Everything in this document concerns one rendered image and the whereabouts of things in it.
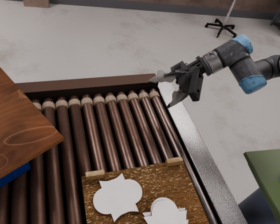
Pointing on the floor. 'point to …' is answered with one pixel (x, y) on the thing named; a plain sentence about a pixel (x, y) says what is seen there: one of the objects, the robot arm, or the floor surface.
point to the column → (258, 209)
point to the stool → (224, 22)
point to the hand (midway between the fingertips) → (158, 96)
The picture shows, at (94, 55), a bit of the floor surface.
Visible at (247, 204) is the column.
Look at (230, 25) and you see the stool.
